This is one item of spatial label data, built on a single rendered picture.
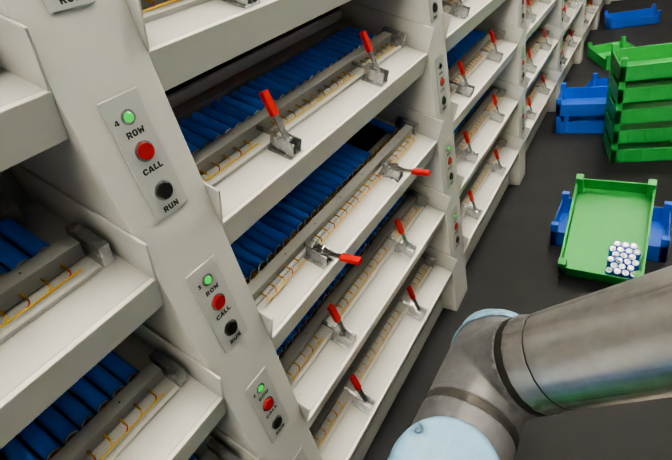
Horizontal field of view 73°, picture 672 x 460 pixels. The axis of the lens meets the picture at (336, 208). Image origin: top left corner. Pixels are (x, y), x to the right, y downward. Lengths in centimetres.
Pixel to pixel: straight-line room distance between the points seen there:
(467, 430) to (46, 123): 42
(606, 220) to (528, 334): 114
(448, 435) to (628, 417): 82
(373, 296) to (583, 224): 82
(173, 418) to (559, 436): 81
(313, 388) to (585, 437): 61
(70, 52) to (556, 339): 45
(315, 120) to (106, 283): 38
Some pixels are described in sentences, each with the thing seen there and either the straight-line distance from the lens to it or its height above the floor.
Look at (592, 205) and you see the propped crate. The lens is 158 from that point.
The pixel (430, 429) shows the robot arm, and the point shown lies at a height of 63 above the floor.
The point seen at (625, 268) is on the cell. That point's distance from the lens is 143.
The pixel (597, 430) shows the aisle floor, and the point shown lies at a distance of 118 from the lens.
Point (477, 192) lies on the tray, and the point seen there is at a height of 17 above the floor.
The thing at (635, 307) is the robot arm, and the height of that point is 72.
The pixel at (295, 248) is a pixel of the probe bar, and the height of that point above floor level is 58.
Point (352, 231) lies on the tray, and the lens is 78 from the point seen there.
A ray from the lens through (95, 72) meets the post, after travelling 44.
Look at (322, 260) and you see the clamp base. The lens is 71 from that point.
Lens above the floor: 99
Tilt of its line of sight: 31 degrees down
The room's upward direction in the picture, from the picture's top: 15 degrees counter-clockwise
